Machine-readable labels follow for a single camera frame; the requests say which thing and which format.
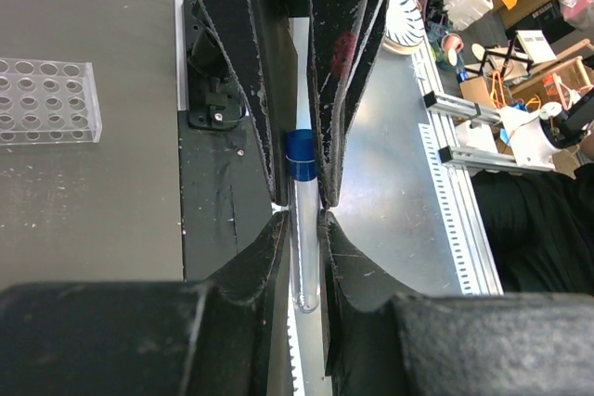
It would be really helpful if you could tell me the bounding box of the clear test tube rack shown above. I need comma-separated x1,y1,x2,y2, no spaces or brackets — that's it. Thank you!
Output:
0,57,102,147

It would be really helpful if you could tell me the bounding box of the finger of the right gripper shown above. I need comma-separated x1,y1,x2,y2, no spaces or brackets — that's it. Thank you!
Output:
307,0,389,208
198,0,289,206

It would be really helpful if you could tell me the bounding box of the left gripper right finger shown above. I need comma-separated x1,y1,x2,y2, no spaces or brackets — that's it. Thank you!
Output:
318,211,593,395

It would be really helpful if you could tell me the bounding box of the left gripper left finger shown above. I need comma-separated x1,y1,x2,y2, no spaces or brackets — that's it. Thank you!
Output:
1,211,291,395

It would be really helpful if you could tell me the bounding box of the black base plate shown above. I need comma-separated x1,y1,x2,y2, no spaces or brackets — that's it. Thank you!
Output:
178,0,272,281

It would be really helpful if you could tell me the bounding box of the blue capped test tube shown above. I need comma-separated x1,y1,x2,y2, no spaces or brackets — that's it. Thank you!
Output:
286,129,320,313

